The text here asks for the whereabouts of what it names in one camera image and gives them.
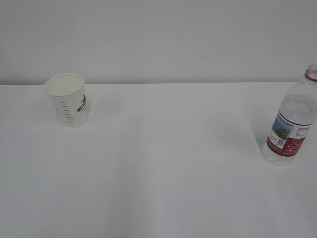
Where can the white paper cup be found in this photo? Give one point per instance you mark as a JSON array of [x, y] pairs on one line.
[[67, 94]]

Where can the clear plastic water bottle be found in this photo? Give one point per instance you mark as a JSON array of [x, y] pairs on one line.
[[296, 114]]

